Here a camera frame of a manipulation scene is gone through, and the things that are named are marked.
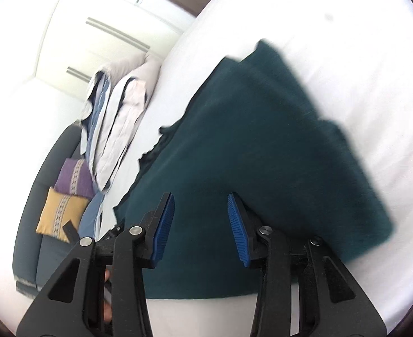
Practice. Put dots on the white wardrobe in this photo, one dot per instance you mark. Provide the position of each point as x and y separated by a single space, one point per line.
97 31

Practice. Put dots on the large blue pillow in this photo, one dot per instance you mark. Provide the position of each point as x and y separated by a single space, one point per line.
88 217

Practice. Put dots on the purple patterned cushion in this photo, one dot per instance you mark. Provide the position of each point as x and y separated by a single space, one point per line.
74 179

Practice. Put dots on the yellow patterned cushion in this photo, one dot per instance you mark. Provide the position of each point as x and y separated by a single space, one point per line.
60 214

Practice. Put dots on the bed with white sheet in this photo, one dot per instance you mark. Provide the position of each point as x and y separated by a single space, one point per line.
350 59

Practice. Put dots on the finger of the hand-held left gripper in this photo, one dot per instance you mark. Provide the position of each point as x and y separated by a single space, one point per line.
71 232

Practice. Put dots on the grey sofa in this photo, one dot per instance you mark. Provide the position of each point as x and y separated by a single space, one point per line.
34 217

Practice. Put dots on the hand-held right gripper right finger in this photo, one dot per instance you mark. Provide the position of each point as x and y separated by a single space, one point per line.
238 231

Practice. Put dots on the dark green sweater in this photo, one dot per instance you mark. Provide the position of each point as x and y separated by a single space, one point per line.
255 154

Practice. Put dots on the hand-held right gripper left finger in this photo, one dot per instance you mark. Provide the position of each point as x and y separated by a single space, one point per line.
162 231

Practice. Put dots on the folded grey blue duvet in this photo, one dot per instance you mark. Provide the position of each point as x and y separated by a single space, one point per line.
118 119

